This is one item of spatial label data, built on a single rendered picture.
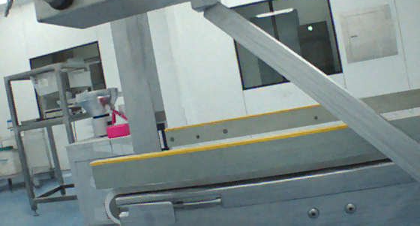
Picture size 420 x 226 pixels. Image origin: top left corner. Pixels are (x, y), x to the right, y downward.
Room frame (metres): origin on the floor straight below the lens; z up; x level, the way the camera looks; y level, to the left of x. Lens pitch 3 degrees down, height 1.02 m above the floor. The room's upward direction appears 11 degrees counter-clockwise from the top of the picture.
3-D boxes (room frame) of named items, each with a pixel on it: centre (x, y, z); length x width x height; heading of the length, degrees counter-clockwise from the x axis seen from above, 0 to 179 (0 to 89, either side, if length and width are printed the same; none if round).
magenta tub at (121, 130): (2.98, 0.73, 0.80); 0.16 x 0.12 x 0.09; 77
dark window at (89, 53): (6.13, 2.17, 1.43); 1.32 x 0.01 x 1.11; 77
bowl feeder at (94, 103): (3.26, 0.86, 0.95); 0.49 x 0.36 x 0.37; 77
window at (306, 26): (5.38, -1.12, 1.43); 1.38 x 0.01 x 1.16; 77
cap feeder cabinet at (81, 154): (3.20, 0.83, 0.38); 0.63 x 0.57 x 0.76; 77
